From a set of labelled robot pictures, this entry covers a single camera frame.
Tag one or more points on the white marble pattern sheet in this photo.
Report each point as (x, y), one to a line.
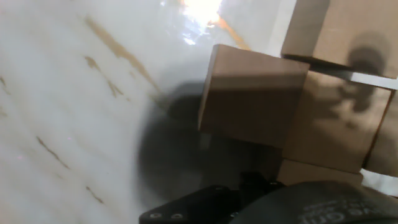
(77, 109)

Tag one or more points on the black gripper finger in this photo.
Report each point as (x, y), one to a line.
(202, 207)

